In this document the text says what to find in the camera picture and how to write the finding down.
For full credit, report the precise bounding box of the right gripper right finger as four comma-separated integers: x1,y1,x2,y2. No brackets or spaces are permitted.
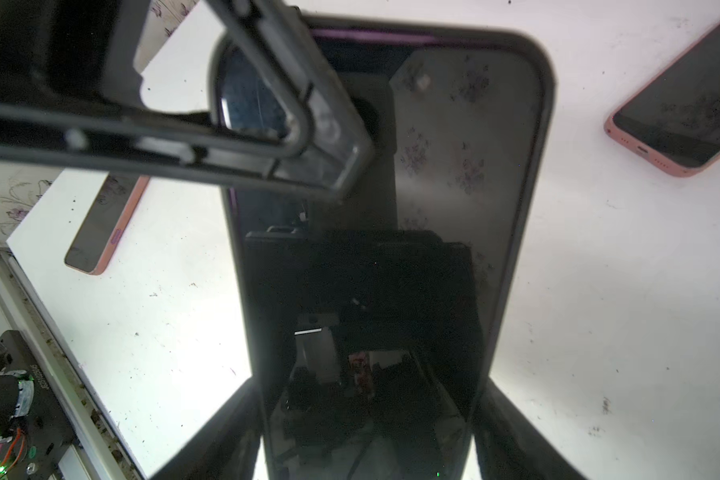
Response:
472,379,584,480

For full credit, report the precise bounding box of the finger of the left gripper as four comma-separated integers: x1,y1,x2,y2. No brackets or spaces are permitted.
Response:
0,1,374,201

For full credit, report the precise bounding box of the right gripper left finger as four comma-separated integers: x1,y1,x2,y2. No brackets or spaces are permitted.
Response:
153,378,262,480

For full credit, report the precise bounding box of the pink-cased phone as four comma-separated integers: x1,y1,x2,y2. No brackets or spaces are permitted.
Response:
604,22,720,177
64,174,149,275

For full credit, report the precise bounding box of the aluminium rail base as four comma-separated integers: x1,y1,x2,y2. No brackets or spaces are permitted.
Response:
0,250,142,479

